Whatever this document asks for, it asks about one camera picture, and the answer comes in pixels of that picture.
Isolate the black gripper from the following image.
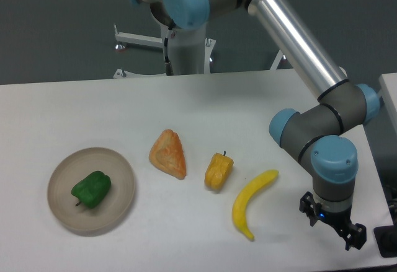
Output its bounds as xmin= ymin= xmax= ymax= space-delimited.
xmin=299 ymin=191 xmax=367 ymax=251

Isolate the green toy pepper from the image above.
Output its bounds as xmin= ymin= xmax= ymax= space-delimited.
xmin=71 ymin=171 xmax=112 ymax=209

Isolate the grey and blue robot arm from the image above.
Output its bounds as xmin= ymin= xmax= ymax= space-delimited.
xmin=130 ymin=0 xmax=380 ymax=249

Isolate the yellow toy pepper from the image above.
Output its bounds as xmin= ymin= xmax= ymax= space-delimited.
xmin=204 ymin=151 xmax=234 ymax=191

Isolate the beige round plate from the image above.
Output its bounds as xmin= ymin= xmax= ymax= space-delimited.
xmin=47 ymin=147 xmax=136 ymax=237

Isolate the black device at table edge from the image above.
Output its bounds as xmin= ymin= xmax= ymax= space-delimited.
xmin=373 ymin=226 xmax=396 ymax=258

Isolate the yellow toy banana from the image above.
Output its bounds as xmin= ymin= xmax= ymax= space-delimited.
xmin=231 ymin=169 xmax=279 ymax=242

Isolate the white side table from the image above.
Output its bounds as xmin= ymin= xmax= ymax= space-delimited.
xmin=359 ymin=72 xmax=396 ymax=132

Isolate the orange toy bread wedge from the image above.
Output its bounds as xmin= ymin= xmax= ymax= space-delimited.
xmin=149 ymin=129 xmax=187 ymax=180

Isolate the black cable on pedestal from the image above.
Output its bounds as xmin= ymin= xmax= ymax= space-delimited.
xmin=163 ymin=17 xmax=175 ymax=76

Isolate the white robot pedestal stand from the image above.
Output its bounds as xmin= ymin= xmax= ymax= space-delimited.
xmin=112 ymin=1 xmax=289 ymax=79

